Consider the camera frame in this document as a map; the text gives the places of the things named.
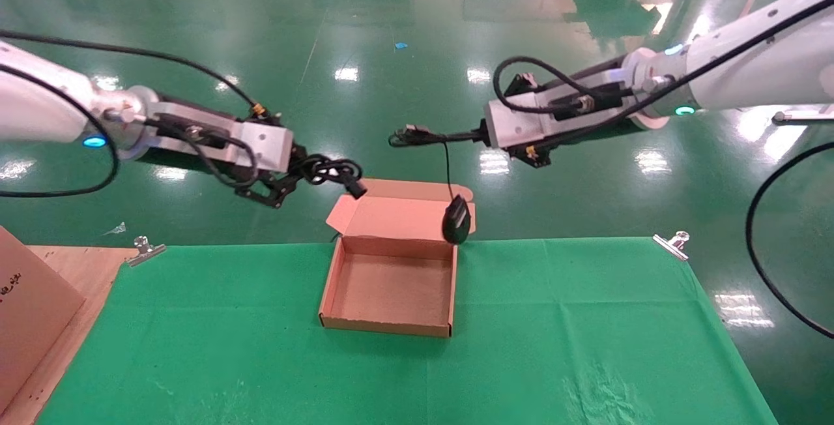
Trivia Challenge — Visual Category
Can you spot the white table foot bar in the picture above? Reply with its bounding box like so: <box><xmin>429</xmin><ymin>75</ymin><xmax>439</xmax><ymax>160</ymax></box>
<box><xmin>771</xmin><ymin>110</ymin><xmax>834</xmax><ymax>125</ymax></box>

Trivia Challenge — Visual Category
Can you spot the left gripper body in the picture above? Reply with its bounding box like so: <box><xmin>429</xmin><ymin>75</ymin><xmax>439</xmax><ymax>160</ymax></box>
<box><xmin>151</xmin><ymin>99</ymin><xmax>296</xmax><ymax>177</ymax></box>

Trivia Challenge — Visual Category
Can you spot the large brown cardboard carton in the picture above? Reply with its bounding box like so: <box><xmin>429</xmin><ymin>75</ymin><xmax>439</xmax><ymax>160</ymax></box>
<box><xmin>0</xmin><ymin>226</ymin><xmax>87</xmax><ymax>414</ymax></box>

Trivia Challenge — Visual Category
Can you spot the silver binder clip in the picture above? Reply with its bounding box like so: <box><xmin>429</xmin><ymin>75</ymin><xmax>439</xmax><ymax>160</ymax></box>
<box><xmin>126</xmin><ymin>236</ymin><xmax>167</xmax><ymax>268</ymax></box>
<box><xmin>652</xmin><ymin>231</ymin><xmax>691</xmax><ymax>261</ymax></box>

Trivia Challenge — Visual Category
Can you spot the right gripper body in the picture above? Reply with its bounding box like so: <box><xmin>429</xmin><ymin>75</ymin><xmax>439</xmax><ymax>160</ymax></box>
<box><xmin>485</xmin><ymin>66</ymin><xmax>643</xmax><ymax>152</ymax></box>

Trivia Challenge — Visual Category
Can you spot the black power cable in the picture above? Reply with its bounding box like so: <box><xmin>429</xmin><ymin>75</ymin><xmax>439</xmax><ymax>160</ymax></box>
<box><xmin>296</xmin><ymin>154</ymin><xmax>367</xmax><ymax>200</ymax></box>

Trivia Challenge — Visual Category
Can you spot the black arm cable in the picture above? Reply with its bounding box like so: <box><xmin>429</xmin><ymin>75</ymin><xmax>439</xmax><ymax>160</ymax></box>
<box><xmin>493</xmin><ymin>0</ymin><xmax>834</xmax><ymax>340</ymax></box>
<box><xmin>0</xmin><ymin>30</ymin><xmax>265</xmax><ymax>199</ymax></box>

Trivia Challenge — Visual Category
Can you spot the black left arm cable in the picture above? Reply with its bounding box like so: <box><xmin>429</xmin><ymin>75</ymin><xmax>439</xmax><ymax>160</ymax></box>
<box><xmin>0</xmin><ymin>30</ymin><xmax>265</xmax><ymax>199</ymax></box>

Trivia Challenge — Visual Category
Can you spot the black wired computer mouse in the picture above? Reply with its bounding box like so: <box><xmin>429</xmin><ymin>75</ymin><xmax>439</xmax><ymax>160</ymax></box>
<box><xmin>388</xmin><ymin>123</ymin><xmax>488</xmax><ymax>246</ymax></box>

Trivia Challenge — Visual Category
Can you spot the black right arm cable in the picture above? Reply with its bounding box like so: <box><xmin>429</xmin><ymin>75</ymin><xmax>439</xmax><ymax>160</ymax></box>
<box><xmin>493</xmin><ymin>0</ymin><xmax>834</xmax><ymax>340</ymax></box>

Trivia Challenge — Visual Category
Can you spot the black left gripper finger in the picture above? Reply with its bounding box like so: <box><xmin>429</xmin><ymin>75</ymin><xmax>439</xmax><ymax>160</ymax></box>
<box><xmin>235</xmin><ymin>173</ymin><xmax>306</xmax><ymax>210</ymax></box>
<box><xmin>290</xmin><ymin>143</ymin><xmax>321</xmax><ymax>178</ymax></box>

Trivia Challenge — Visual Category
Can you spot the open brown cardboard mailer box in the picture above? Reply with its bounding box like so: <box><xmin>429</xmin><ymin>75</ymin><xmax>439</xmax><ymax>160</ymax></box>
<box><xmin>318</xmin><ymin>178</ymin><xmax>477</xmax><ymax>339</ymax></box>

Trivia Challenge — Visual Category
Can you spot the green table cloth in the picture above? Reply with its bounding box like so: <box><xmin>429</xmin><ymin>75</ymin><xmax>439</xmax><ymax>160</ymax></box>
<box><xmin>36</xmin><ymin>237</ymin><xmax>780</xmax><ymax>425</ymax></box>

